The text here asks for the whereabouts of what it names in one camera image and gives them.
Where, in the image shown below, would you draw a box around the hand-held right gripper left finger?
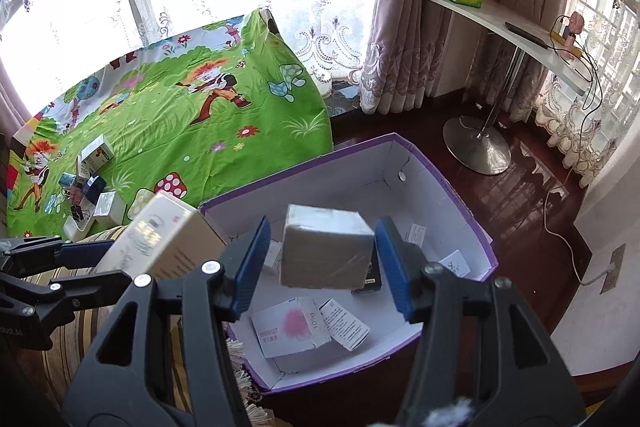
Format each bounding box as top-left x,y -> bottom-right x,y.
62,216 -> 273,427

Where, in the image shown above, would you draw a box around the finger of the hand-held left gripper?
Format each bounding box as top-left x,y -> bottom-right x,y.
0,234 -> 118,279
0,269 -> 134,339

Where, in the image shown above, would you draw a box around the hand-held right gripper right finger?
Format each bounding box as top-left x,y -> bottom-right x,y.
374,216 -> 586,427

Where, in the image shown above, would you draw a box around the small white box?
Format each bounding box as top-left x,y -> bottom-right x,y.
405,223 -> 427,248
62,212 -> 96,242
262,239 -> 283,275

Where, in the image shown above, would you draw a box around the black box with barcode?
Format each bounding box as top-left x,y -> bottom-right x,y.
351,252 -> 383,295

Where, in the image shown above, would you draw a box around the silver box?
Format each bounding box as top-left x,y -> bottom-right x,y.
93,192 -> 126,227

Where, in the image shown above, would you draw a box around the white box grey script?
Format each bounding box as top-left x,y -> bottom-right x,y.
442,251 -> 473,279

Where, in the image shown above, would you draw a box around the blue and white box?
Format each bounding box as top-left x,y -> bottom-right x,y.
82,176 -> 107,202

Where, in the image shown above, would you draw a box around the cellophane white box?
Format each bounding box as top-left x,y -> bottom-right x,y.
279,204 -> 376,290

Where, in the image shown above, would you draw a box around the large white box pink print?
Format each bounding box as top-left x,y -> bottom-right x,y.
250,296 -> 333,359

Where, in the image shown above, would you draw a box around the white box black text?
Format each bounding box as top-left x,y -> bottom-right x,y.
320,299 -> 372,352

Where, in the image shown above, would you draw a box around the large white box plant drawing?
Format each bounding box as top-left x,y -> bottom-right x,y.
95,191 -> 228,282

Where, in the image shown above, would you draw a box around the purple cardboard box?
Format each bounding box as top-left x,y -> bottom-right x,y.
199,133 -> 500,395

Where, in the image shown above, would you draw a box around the white box orange print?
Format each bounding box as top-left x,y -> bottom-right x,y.
79,134 -> 115,178

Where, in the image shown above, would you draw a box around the cartoon printed green bed sheet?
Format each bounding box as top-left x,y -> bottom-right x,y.
6,9 -> 335,240

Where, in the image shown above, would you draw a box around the brown pleated curtain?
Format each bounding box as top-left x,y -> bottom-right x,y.
0,72 -> 33,142

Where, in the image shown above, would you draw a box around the black remote control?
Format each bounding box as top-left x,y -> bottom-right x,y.
504,22 -> 550,50

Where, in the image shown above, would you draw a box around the white bar table chrome stand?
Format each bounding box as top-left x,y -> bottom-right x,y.
421,0 -> 593,176

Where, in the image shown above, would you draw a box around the yellow power strip with plugs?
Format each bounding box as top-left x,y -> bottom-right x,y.
550,12 -> 586,60

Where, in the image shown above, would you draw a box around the embroidered sheer curtain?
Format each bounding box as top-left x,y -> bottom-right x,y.
532,0 -> 640,188

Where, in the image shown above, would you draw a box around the white floor cable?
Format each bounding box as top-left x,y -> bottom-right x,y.
542,167 -> 613,288

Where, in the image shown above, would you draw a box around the wall outlet plate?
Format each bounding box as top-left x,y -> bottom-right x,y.
599,243 -> 627,294

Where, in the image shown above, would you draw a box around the black cables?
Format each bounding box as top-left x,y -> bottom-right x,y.
550,14 -> 607,178

